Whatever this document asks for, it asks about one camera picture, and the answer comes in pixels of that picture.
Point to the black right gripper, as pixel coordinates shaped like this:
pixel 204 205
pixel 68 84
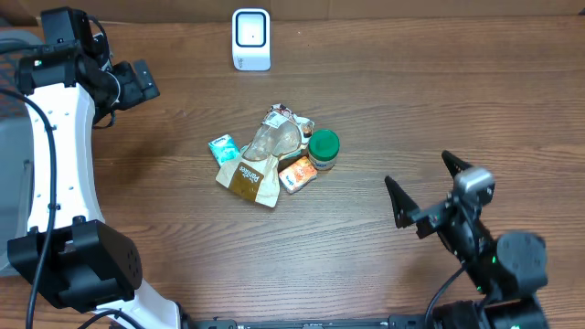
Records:
pixel 430 221

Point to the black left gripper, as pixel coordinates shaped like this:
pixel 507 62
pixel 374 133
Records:
pixel 136 93

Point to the teal tissue pack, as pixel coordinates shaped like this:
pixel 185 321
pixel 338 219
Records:
pixel 224 149

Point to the green lid jar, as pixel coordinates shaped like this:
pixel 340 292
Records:
pixel 323 149

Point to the orange tissue pack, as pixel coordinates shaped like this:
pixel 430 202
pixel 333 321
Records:
pixel 296 173

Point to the brown bread bag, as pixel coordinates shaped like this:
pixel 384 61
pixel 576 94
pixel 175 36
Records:
pixel 253 175

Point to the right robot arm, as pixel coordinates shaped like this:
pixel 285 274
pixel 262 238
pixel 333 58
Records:
pixel 508 271

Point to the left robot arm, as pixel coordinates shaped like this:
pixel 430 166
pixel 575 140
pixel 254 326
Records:
pixel 69 255

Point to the white barcode scanner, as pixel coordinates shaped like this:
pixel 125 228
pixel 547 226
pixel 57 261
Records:
pixel 251 39

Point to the grey plastic mesh basket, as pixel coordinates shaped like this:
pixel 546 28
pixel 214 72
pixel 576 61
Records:
pixel 16 150

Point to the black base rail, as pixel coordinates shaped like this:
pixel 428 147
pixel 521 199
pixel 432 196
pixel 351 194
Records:
pixel 301 324

